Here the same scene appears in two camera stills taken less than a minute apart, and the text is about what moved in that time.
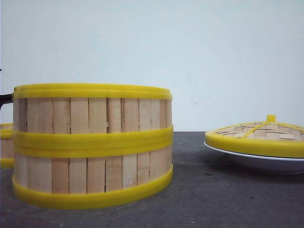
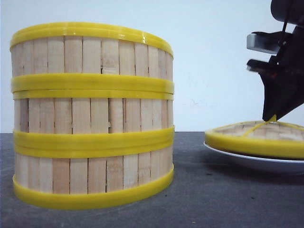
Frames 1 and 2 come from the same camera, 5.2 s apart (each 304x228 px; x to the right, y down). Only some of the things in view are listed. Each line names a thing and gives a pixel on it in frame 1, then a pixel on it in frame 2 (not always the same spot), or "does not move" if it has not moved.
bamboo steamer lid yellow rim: [270, 138] does not move
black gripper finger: [4, 99] to [283, 75]
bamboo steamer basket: [78, 176] does not move
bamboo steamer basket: [6, 156] to [89, 56]
